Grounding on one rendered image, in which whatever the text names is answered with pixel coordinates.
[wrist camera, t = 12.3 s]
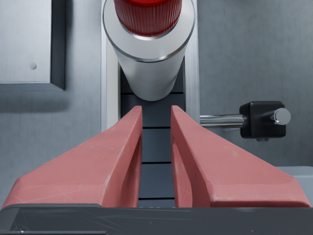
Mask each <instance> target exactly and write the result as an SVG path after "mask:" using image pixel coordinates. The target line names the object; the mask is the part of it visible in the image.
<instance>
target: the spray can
mask: <svg viewBox="0 0 313 235"><path fill-rule="evenodd" d="M195 20H196V14H195V7H194V3H193V1H192V0H105V2H104V5H103V10H102V23H103V28H104V31H105V33H106V36H107V38H108V40H109V41H110V43H111V45H112V47H113V50H114V52H115V54H116V56H117V59H118V61H119V63H120V65H121V67H122V69H123V72H124V74H125V76H126V78H127V81H128V83H129V86H130V88H131V90H132V92H133V93H134V94H135V95H136V96H137V97H138V98H140V99H141V100H144V101H148V102H156V101H160V100H162V99H164V98H165V97H167V96H168V95H169V94H170V93H171V91H172V90H173V87H174V84H175V80H176V77H177V75H178V72H179V69H180V66H181V63H182V60H183V57H184V54H185V51H186V48H187V45H188V42H189V39H190V37H191V35H192V33H193V29H194V26H195Z"/></svg>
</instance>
